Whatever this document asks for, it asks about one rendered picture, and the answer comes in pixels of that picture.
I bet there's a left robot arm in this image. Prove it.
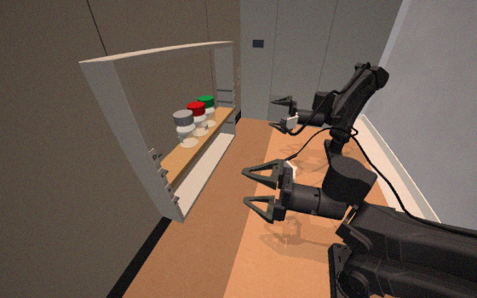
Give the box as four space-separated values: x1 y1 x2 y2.
314 156 477 298

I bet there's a light brown wooden board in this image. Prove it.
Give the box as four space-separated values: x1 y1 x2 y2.
161 107 233 189

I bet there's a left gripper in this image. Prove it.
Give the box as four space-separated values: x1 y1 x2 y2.
241 158 319 224

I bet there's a white bottle with green cap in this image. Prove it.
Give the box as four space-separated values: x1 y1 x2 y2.
198 95 216 128

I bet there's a grey rectangular rack frame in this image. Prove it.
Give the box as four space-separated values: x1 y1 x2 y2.
79 41 236 224

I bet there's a white bottle with red cap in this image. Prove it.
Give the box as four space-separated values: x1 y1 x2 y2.
187 101 209 137

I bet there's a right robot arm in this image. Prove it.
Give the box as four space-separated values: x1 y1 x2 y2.
308 62 389 161

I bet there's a pale grey bottle with grey ribbed cap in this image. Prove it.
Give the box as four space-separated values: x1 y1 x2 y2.
173 110 198 149

